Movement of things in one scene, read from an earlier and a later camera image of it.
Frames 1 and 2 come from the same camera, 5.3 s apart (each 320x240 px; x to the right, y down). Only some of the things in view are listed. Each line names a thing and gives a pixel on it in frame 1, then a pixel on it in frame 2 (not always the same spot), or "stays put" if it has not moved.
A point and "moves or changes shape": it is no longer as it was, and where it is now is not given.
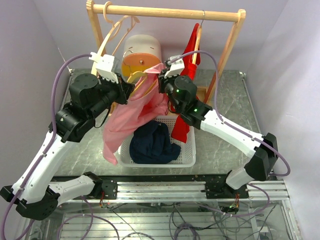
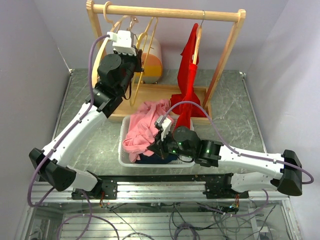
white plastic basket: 187,156 stays put
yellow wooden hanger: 132,75 moves or changes shape
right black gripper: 163,80 → 158,149
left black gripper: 123,89 → 137,59
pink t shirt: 146,101 → 142,131
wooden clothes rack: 227,51 stays put
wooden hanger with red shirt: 198,39 stays put
